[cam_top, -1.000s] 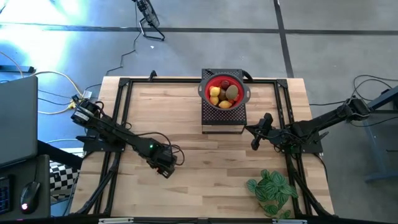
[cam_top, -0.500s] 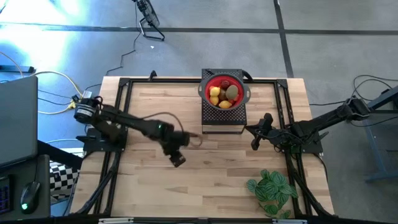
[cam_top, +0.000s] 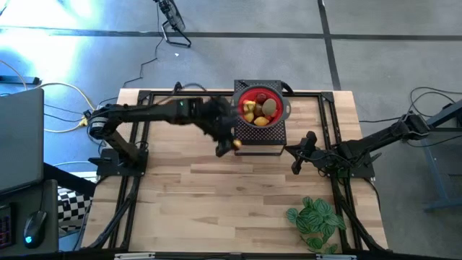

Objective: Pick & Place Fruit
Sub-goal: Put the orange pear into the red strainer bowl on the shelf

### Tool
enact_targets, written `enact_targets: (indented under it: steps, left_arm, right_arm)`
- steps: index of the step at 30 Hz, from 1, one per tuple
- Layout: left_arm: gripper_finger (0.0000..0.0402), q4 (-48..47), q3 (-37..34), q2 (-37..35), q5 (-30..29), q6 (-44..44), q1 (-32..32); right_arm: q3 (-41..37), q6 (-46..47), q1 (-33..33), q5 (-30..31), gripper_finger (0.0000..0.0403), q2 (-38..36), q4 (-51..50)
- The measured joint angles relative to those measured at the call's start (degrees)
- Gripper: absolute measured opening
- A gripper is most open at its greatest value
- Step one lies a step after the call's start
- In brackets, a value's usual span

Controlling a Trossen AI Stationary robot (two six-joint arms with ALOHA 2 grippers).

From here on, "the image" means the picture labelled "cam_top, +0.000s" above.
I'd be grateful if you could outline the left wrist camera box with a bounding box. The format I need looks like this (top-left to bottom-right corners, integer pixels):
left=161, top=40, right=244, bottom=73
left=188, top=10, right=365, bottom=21
left=201, top=99, right=227, bottom=126

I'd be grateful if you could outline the olive green round fruit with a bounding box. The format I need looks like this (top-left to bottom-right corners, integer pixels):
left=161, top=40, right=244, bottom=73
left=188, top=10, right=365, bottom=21
left=261, top=98, right=278, bottom=116

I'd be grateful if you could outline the black white checkered mat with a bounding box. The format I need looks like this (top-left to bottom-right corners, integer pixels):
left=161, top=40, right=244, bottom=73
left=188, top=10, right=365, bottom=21
left=56, top=186, right=94, bottom=233

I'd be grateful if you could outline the red collapsible colander bowl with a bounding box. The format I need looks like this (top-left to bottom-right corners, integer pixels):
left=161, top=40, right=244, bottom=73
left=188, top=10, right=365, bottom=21
left=231, top=84, right=292, bottom=130

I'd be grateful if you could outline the black floor fan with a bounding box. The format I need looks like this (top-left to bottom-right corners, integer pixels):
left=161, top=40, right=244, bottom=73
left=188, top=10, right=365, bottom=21
left=153, top=0, right=193, bottom=48

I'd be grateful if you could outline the black fan cable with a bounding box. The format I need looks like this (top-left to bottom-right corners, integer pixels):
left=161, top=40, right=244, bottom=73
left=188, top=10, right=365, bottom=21
left=97, top=3, right=164, bottom=106

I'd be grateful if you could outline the green striped leaf plant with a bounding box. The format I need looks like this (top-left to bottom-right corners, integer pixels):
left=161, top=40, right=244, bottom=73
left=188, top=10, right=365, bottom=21
left=285, top=196, right=348, bottom=256

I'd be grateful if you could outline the black perforated metal shelf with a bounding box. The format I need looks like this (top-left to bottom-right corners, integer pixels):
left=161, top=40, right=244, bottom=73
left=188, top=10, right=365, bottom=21
left=232, top=79, right=287, bottom=157

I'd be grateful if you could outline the silver aluminium bracket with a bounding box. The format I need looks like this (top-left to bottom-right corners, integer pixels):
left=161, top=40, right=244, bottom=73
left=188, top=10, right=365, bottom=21
left=113, top=253, right=157, bottom=260
left=316, top=253, right=358, bottom=260

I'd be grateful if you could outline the blue-grey leg workbench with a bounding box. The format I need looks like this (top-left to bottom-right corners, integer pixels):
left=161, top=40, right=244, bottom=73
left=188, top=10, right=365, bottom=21
left=398, top=99, right=462, bottom=213

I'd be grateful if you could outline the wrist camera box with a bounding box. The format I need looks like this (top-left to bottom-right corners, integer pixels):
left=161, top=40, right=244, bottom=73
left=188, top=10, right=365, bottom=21
left=312, top=150, right=328, bottom=168
left=201, top=99, right=227, bottom=126

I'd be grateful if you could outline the dark low desk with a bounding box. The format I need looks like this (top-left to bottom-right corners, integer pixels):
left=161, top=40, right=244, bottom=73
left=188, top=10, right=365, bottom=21
left=0, top=179, right=60, bottom=258

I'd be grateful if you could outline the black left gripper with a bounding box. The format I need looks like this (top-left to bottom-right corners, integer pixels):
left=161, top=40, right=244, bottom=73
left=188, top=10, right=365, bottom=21
left=200, top=95, right=240, bottom=157

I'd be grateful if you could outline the black power strip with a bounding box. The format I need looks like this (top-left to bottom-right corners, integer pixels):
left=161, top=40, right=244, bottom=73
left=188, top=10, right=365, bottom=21
left=0, top=75, right=42, bottom=86

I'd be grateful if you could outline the black left camera cable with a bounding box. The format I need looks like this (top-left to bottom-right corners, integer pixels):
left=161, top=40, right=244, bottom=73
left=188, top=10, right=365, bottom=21
left=173, top=82, right=211, bottom=95

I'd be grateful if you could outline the yellow cable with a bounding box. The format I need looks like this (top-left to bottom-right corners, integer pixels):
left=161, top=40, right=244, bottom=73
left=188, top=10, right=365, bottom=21
left=0, top=58, right=99, bottom=134

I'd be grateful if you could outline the black computer keyboard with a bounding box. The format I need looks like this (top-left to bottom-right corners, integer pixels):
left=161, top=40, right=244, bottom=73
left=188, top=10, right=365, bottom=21
left=0, top=203, right=16, bottom=251

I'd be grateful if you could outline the black computer mouse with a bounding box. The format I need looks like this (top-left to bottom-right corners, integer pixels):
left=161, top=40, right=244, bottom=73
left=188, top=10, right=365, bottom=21
left=22, top=209, right=48, bottom=250

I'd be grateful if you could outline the black aluminium table frame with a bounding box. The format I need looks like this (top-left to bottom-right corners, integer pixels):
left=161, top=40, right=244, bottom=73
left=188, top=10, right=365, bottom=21
left=82, top=81, right=390, bottom=254

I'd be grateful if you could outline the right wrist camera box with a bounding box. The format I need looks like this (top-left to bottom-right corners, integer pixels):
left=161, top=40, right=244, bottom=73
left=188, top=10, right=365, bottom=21
left=312, top=150, right=328, bottom=168

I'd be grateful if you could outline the black floor cable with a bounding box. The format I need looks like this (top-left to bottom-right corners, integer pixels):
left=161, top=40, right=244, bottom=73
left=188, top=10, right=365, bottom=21
left=359, top=85, right=462, bottom=170

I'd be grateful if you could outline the plug adapter with yellow plug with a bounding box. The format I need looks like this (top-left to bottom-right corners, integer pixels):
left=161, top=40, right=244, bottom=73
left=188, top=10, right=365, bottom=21
left=79, top=104, right=108, bottom=127

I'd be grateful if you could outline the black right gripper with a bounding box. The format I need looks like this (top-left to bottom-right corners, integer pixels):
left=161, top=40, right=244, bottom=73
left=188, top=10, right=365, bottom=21
left=284, top=130, right=328, bottom=176

